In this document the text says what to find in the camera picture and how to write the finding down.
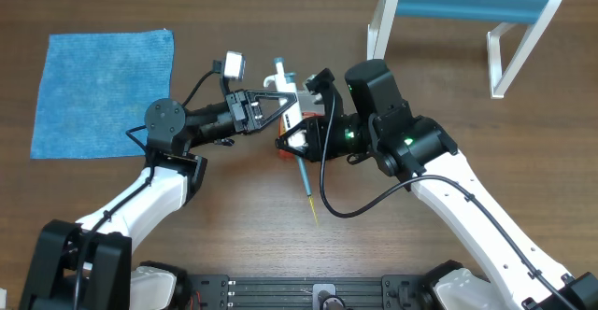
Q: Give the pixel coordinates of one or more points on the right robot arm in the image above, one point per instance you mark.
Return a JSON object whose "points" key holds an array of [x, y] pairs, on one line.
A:
{"points": [[467, 216]]}

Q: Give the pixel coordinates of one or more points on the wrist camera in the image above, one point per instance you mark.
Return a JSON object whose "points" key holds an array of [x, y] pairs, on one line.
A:
{"points": [[311, 84], [234, 65]]}

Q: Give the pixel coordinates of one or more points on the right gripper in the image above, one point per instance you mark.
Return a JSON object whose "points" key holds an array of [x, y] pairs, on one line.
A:
{"points": [[327, 139]]}

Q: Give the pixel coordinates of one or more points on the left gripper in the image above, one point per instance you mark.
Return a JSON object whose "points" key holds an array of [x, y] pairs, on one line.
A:
{"points": [[238, 114]]}

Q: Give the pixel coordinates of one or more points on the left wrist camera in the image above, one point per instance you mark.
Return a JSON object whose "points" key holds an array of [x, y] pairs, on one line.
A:
{"points": [[234, 65]]}

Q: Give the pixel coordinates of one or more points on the blue cloth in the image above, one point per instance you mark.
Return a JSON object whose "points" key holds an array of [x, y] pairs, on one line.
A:
{"points": [[103, 95]]}

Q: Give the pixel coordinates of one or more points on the mounting rail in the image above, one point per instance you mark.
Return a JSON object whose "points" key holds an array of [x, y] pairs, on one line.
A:
{"points": [[271, 293]]}

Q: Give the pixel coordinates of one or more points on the white pipette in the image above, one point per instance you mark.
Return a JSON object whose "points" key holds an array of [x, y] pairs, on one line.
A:
{"points": [[289, 114]]}

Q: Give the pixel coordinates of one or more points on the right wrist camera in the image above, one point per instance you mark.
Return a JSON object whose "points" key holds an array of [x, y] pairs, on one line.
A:
{"points": [[311, 84]]}

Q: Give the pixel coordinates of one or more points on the red and yellow tip box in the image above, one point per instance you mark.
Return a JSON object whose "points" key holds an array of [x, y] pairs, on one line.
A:
{"points": [[310, 102]]}

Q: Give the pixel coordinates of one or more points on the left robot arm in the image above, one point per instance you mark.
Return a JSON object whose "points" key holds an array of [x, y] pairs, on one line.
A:
{"points": [[140, 207]]}

